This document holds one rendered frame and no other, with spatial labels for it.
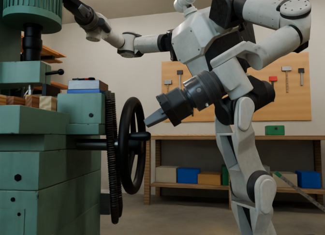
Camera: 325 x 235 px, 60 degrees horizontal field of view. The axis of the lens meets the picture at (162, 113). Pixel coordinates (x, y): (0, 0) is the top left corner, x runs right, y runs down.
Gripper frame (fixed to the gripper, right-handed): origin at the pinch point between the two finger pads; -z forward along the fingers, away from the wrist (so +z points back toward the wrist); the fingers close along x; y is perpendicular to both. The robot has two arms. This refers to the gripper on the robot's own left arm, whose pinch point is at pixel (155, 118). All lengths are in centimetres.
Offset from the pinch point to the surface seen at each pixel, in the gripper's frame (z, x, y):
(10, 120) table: -24.4, -23.6, 2.3
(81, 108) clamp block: -17.1, -3.4, 13.4
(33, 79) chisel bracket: -27.2, -7.7, 30.3
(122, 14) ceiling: 6, 209, 330
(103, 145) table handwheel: -18.1, 6.3, 5.2
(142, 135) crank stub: -4.8, -1.4, -3.3
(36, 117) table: -22.1, -18.2, 4.9
